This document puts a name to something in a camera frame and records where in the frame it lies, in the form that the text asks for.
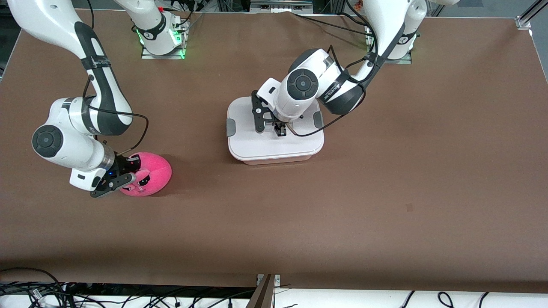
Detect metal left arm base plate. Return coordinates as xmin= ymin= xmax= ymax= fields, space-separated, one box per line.
xmin=383 ymin=50 xmax=413 ymax=65

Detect pink plush toy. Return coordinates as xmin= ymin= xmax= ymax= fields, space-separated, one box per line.
xmin=119 ymin=152 xmax=173 ymax=197

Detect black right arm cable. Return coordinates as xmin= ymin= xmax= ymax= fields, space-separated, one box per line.
xmin=83 ymin=0 xmax=149 ymax=157

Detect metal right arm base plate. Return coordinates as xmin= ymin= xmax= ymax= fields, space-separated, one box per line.
xmin=140 ymin=19 xmax=188 ymax=60

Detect grey metal frame rail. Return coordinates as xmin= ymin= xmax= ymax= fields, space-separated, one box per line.
xmin=250 ymin=0 xmax=314 ymax=12

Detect white plastic box base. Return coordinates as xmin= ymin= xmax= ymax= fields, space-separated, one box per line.
xmin=233 ymin=156 xmax=313 ymax=166

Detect brown table cover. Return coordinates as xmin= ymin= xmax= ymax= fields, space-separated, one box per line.
xmin=0 ymin=9 xmax=548 ymax=294

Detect long black table cable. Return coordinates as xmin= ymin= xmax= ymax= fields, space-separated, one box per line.
xmin=292 ymin=12 xmax=369 ymax=36

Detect dark angled beam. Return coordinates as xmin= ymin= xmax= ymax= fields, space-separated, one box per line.
xmin=246 ymin=275 xmax=275 ymax=308

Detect white box lid grey clips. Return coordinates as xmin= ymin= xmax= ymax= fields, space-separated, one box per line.
xmin=226 ymin=96 xmax=325 ymax=161

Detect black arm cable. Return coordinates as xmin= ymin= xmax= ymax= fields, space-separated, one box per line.
xmin=83 ymin=0 xmax=149 ymax=157
xmin=286 ymin=0 xmax=378 ymax=137

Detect black base cable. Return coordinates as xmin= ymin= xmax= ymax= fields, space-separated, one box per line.
xmin=170 ymin=0 xmax=206 ymax=33

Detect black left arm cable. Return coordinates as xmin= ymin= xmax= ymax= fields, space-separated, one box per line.
xmin=286 ymin=0 xmax=378 ymax=137

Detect aluminium corner profile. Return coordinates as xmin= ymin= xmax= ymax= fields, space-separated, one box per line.
xmin=516 ymin=0 xmax=548 ymax=30

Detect black looped floor cable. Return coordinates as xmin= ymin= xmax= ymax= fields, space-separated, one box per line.
xmin=0 ymin=267 xmax=65 ymax=308

